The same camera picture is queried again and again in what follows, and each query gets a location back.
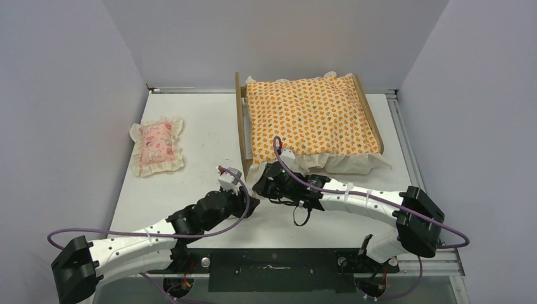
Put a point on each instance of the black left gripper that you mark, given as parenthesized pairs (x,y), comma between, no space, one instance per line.
(240,201)

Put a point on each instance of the pink frilled small pillow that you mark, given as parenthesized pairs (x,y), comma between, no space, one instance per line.
(156,147)

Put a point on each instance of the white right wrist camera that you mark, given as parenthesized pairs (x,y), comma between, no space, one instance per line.
(286,156)

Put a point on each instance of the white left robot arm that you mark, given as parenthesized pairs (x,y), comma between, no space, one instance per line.
(82,264)

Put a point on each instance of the wooden pet bed frame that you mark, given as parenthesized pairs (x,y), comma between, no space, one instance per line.
(241,121)

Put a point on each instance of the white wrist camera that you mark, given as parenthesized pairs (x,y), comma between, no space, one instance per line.
(286,156)
(229,179)

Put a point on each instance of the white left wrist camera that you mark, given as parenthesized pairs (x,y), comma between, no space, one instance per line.
(229,179)

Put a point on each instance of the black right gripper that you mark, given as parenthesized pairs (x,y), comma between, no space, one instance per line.
(263,188)

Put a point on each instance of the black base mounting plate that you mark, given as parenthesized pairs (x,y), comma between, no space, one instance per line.
(281,270)

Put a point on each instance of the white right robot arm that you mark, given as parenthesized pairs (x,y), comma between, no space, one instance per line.
(412,214)

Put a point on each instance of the orange patterned bed cushion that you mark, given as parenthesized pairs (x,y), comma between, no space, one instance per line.
(310,117)

